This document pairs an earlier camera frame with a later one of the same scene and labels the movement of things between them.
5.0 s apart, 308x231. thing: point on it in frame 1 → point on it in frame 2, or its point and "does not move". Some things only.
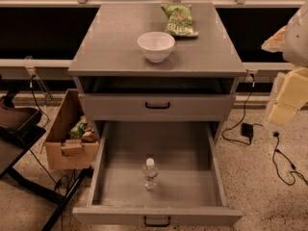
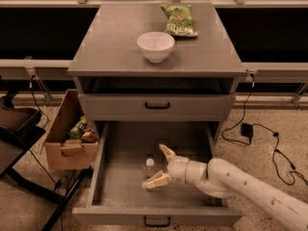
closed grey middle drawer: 157,107 does not move
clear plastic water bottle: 150,174 does not move
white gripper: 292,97 → 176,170
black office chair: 20,127 does not move
